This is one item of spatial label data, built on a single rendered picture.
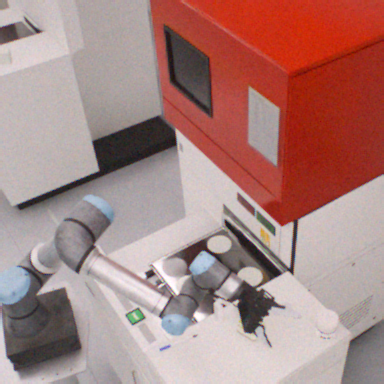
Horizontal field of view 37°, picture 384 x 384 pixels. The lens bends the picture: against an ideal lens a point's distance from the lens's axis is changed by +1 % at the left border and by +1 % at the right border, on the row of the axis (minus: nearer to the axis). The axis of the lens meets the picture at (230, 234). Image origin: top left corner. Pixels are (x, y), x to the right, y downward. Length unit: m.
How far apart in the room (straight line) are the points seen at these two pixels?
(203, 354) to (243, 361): 0.14
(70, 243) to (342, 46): 0.96
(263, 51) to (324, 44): 0.18
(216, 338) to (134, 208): 2.04
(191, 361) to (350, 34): 1.14
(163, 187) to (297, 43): 2.44
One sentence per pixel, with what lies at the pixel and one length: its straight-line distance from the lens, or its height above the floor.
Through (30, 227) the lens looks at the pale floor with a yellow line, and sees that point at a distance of 3.95.
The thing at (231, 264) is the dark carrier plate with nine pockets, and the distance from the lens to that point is 2.27.
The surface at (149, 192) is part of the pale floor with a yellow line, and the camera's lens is 3.99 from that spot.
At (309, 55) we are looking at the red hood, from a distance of 1.68.
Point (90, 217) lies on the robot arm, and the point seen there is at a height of 1.44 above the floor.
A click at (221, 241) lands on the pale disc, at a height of 0.90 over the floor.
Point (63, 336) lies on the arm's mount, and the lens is 2.15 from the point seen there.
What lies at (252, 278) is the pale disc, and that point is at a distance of 2.22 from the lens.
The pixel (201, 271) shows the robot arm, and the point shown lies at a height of 1.34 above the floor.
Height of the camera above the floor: 2.62
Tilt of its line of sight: 46 degrees down
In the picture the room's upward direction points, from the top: 2 degrees counter-clockwise
